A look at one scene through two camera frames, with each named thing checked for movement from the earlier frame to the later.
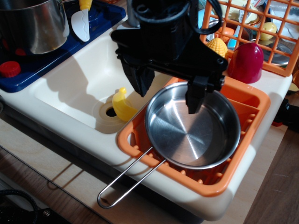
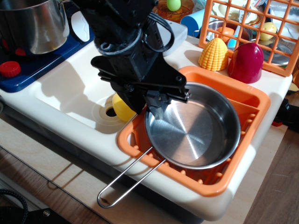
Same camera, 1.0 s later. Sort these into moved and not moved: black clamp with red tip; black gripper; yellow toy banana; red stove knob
Moved: black gripper
Not moved: yellow toy banana; red stove knob; black clamp with red tip
